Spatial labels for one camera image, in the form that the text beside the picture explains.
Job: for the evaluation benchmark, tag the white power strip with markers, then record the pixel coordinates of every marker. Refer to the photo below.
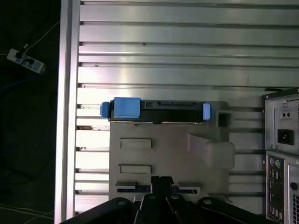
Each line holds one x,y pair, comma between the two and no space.
24,61

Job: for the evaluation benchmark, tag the hard disk in blue carrier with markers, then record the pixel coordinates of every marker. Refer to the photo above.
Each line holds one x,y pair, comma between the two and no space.
127,107

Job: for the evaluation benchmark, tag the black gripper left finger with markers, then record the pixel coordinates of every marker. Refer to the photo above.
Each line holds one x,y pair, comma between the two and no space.
149,205

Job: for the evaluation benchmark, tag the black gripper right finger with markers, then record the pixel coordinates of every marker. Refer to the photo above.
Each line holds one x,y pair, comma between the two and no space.
180,207

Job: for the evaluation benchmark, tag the RAM stick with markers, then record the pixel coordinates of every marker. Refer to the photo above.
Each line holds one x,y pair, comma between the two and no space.
130,189

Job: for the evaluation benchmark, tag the grey parts rack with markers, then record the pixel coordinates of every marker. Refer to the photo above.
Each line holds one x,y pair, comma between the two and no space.
168,144

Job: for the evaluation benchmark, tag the silver PC case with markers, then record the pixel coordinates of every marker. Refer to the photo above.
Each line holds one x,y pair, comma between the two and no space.
278,116

